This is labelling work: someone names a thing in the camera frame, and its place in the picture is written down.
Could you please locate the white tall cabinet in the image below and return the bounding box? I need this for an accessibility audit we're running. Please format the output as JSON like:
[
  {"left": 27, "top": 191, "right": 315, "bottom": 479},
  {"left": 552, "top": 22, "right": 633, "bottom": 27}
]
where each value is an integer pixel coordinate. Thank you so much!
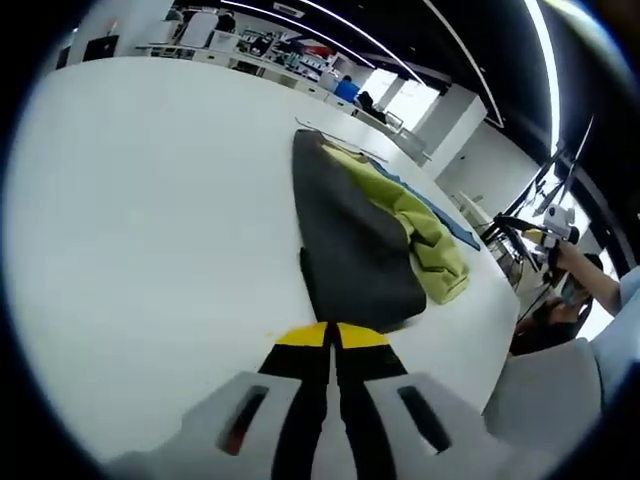
[{"left": 182, "top": 12, "right": 214, "bottom": 49}]

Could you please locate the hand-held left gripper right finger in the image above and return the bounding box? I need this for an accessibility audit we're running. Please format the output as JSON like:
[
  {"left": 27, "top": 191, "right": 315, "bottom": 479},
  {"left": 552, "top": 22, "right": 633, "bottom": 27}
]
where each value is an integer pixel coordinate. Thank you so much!
[{"left": 333, "top": 322, "right": 521, "bottom": 480}]

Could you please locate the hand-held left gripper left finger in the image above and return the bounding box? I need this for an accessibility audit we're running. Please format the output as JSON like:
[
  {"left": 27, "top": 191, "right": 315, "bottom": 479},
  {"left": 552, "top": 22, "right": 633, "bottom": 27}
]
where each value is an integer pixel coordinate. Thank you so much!
[{"left": 107, "top": 322, "right": 331, "bottom": 480}]

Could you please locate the ceiling light strip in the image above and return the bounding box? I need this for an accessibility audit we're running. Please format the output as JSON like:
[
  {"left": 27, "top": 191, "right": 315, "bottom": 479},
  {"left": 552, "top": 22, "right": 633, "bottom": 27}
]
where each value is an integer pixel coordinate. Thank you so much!
[
  {"left": 222, "top": 0, "right": 376, "bottom": 69},
  {"left": 524, "top": 0, "right": 561, "bottom": 146}
]

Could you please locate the yellow-green garment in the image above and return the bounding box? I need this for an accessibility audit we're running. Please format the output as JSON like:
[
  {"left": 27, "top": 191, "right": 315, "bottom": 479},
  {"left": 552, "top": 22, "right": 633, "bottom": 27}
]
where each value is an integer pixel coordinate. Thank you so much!
[{"left": 291, "top": 128, "right": 484, "bottom": 334}]

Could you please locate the black metal stand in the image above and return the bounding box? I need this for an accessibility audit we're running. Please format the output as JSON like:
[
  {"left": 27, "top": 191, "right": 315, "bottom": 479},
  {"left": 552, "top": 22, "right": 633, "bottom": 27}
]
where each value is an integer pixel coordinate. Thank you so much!
[{"left": 479, "top": 114, "right": 596, "bottom": 271}]

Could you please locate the white flat strip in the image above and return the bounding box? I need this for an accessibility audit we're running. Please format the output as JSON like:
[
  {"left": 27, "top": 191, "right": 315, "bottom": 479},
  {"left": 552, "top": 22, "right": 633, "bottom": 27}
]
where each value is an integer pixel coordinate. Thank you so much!
[{"left": 294, "top": 117, "right": 389, "bottom": 162}]

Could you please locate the white workbench with drawers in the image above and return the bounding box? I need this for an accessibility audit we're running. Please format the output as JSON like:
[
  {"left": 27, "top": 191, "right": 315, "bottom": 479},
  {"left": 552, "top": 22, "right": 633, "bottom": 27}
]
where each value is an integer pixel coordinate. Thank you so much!
[{"left": 134, "top": 42, "right": 401, "bottom": 131}]

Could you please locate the grey mesh chair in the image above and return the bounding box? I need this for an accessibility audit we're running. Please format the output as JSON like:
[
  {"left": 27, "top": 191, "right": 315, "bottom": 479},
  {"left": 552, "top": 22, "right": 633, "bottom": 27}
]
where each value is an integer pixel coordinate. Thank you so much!
[{"left": 384, "top": 112, "right": 432, "bottom": 162}]

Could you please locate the black cabinet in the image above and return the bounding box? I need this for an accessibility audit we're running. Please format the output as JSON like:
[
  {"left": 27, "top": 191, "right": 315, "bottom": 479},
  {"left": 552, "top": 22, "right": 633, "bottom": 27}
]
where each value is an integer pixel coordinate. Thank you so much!
[{"left": 82, "top": 34, "right": 120, "bottom": 62}]

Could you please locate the white square pillar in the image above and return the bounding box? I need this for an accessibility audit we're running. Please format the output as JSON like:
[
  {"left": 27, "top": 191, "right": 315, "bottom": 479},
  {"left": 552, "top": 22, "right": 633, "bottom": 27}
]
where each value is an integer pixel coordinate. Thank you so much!
[
  {"left": 74, "top": 0, "right": 174, "bottom": 60},
  {"left": 412, "top": 84, "right": 489, "bottom": 169}
]

